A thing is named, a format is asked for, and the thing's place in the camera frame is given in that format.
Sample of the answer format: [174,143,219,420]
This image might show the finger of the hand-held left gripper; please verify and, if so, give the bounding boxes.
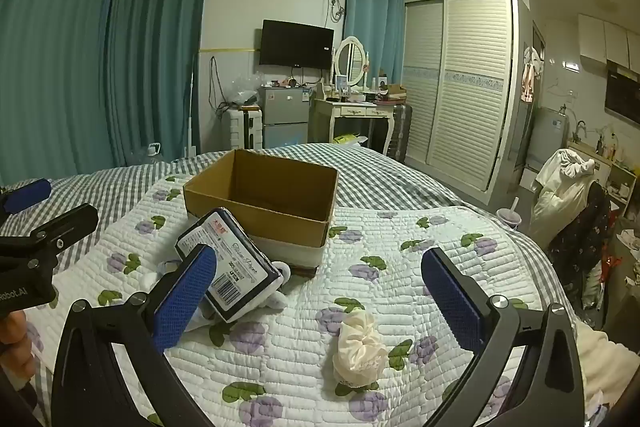
[0,178,52,228]
[27,203,100,270]

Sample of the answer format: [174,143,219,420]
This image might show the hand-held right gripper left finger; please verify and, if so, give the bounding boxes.
[51,244,218,427]

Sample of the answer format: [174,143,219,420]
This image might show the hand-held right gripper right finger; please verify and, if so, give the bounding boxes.
[421,247,586,427]

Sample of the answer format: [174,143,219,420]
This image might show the dark tissue pack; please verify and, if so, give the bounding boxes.
[174,207,283,324]

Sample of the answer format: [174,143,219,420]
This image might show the white socks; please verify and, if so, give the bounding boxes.
[142,259,293,333]

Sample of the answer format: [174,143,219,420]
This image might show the cream scrunchie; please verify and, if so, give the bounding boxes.
[332,311,390,389]

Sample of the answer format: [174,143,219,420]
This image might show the brown cardboard box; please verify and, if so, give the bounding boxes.
[182,148,340,279]

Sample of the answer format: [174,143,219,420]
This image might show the person's left hand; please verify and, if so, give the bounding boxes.
[0,309,33,388]

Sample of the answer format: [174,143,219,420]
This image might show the purple cup with straw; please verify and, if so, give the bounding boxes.
[496,196,524,231]

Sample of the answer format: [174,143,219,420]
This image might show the white floral quilt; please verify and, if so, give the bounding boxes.
[22,174,568,427]

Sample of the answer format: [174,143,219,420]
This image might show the teal curtain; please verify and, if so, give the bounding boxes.
[0,0,123,188]
[107,0,217,168]

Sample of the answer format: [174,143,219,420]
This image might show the dark floral garment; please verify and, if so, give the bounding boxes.
[546,181,612,310]

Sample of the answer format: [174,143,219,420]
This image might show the white garment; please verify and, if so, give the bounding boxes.
[529,149,597,233]

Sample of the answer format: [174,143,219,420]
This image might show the white pole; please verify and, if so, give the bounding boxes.
[187,52,199,158]

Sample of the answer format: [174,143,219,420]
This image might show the cream fleece blanket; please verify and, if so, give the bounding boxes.
[574,321,640,427]

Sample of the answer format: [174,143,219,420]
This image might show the dark ribbed suitcase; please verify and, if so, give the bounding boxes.
[386,103,414,164]

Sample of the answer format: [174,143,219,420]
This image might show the white drawer unit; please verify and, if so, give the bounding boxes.
[229,107,263,151]

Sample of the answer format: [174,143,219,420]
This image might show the silver washing machine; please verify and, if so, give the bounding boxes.
[531,107,571,168]

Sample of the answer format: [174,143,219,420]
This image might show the white louvred wardrobe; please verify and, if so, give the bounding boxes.
[402,0,522,208]

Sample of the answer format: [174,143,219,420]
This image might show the cluttered wooden shelf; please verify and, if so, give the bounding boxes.
[567,141,639,210]

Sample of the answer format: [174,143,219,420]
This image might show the small silver fridge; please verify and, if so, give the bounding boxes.
[257,87,312,150]

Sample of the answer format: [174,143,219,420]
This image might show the clear plastic bag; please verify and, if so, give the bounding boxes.
[225,76,261,108]

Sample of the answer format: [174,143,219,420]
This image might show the white dressing table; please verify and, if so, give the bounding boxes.
[312,96,397,152]

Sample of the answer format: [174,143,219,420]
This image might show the hanging pink clothing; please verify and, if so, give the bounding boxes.
[520,47,544,104]

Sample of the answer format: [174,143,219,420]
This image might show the white oval mirror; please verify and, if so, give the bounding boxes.
[334,36,367,88]

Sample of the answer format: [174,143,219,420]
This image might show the black range hood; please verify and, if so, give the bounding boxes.
[605,60,640,128]

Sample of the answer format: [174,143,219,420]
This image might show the light blue curtain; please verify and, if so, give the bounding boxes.
[342,0,407,84]

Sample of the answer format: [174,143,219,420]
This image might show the black cables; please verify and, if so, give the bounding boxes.
[209,56,227,120]

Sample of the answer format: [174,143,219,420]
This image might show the black wall television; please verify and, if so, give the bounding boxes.
[258,20,335,70]

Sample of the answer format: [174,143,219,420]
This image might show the white wall cabinets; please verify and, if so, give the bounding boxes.
[577,13,640,74]

